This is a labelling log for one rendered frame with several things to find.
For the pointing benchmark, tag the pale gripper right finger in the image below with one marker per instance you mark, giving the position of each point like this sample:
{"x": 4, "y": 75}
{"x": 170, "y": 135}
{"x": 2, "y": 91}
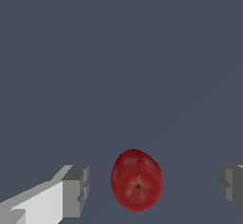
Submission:
{"x": 233, "y": 183}

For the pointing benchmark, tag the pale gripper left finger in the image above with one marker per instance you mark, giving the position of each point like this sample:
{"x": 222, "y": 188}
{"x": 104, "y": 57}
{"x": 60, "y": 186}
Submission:
{"x": 47, "y": 201}

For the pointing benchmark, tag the red apple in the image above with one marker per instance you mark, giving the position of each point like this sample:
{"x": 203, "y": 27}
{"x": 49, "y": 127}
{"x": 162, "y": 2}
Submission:
{"x": 137, "y": 181}

